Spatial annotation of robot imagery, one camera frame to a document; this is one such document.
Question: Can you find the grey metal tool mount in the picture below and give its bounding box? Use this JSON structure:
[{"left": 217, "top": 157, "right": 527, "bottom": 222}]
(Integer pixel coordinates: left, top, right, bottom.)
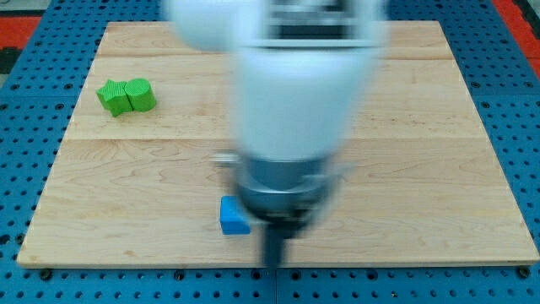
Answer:
[{"left": 212, "top": 150, "right": 348, "bottom": 231}]

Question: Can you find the black pusher rod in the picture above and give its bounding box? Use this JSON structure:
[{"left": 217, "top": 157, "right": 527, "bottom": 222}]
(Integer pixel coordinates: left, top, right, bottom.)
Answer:
[{"left": 262, "top": 224, "right": 287, "bottom": 269}]

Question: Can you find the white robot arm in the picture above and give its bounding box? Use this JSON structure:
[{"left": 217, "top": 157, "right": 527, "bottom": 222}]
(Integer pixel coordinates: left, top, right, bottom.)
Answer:
[{"left": 162, "top": 0, "right": 388, "bottom": 268}]

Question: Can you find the green circle block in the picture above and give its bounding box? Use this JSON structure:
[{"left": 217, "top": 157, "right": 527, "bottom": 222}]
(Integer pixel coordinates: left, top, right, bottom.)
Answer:
[{"left": 124, "top": 78, "right": 156, "bottom": 111}]

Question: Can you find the blue block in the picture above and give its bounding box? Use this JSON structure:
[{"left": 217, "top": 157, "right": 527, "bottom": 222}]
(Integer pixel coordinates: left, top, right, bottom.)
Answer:
[{"left": 219, "top": 196, "right": 251, "bottom": 236}]

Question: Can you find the wooden board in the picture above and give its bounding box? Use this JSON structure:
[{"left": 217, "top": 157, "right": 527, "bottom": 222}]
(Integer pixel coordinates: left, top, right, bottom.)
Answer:
[{"left": 18, "top": 21, "right": 539, "bottom": 269}]

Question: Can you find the green star block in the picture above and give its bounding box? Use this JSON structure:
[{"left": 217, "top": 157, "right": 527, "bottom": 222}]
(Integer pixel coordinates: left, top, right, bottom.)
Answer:
[{"left": 96, "top": 79, "right": 132, "bottom": 117}]

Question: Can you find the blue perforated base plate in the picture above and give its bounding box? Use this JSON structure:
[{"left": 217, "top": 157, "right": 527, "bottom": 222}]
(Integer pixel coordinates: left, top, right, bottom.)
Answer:
[{"left": 1, "top": 0, "right": 539, "bottom": 303}]

